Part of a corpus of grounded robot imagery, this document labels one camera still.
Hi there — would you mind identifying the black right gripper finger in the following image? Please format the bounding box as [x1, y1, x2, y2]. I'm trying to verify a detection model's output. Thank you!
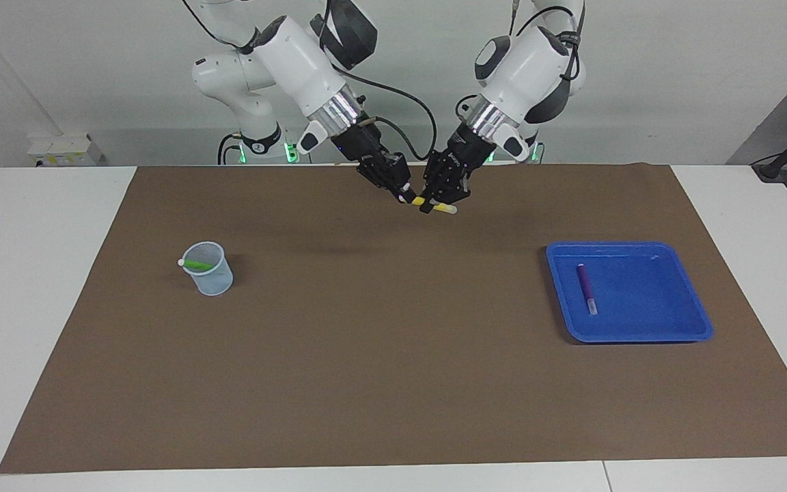
[383, 155, 414, 194]
[357, 155, 409, 204]

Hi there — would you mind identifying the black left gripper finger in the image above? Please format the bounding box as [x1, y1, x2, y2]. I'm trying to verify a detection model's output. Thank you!
[437, 167, 473, 206]
[419, 151, 453, 215]

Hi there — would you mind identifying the yellow marker pen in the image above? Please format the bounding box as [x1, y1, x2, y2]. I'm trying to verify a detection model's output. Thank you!
[400, 195, 458, 215]

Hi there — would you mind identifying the purple marker pen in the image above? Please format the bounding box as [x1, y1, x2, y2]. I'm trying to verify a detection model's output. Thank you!
[576, 264, 599, 316]

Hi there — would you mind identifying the blue plastic tray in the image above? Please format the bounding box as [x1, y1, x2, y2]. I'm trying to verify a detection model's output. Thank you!
[546, 241, 714, 344]

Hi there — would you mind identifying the translucent plastic pen cup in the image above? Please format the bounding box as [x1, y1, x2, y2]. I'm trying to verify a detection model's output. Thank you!
[182, 241, 234, 297]

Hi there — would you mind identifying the brown table mat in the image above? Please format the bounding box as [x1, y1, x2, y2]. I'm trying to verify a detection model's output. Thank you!
[0, 163, 787, 474]

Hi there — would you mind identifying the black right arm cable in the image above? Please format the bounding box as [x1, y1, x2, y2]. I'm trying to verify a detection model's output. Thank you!
[182, 0, 438, 162]

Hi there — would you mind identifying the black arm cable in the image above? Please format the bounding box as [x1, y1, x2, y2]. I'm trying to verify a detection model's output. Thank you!
[457, 5, 584, 125]
[182, 0, 438, 162]

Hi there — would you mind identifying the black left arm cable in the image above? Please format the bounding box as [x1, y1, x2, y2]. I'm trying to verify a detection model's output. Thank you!
[457, 5, 584, 125]

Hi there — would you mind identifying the white wall power strip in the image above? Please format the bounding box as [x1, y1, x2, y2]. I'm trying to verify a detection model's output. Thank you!
[28, 133, 104, 167]

